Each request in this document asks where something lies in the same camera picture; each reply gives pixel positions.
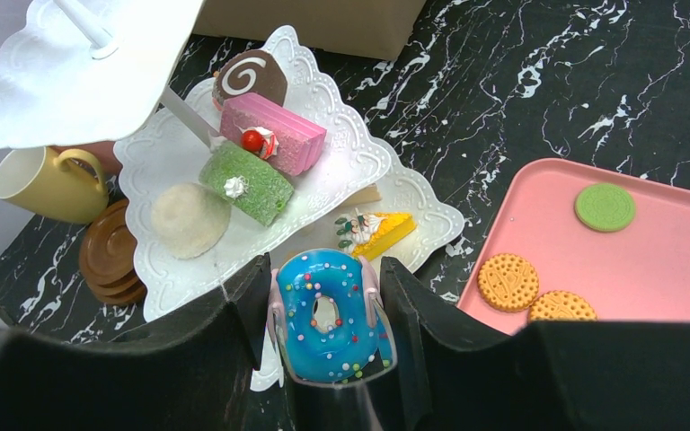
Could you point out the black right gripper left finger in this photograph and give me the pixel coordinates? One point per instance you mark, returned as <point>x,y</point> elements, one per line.
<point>188,370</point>

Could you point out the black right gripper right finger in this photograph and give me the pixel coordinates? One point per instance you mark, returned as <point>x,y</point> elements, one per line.
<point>457,373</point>

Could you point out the pink serving tray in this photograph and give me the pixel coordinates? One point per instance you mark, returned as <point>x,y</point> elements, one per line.
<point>641,273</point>

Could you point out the white round cake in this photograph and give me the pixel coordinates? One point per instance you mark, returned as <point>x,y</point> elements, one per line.
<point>189,219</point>

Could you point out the blue donut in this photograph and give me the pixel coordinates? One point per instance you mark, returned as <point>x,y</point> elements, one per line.
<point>326,311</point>

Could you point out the green roll cake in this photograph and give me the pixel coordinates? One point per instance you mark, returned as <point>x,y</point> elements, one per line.
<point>245,181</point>

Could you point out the white three-tier cake stand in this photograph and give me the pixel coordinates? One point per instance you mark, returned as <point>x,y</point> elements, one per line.
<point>56,89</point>

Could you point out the yellow cake slice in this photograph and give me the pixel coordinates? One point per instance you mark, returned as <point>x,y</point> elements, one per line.
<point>371,234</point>

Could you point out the pink cake slice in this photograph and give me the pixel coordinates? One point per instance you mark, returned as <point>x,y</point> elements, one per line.
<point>286,141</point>

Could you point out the chocolate cake cube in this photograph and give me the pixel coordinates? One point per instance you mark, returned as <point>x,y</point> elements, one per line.
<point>254,71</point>

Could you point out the tan plastic tool case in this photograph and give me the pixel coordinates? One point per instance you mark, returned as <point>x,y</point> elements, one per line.
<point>376,29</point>

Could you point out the yellow cake with cherry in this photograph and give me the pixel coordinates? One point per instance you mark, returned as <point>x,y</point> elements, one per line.
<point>369,194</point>

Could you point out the round orange waffle cookie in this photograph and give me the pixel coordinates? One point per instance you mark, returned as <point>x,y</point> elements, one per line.
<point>508,282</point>

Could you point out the stack of brown wooden coasters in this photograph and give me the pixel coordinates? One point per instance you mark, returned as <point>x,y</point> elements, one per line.
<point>106,258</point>

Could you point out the green round macaron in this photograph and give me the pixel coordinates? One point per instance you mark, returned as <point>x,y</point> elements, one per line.
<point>605,207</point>

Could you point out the yellow mug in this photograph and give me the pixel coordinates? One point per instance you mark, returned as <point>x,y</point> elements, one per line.
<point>69,186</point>

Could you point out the pink mug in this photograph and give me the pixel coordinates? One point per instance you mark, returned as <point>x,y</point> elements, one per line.
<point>102,151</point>

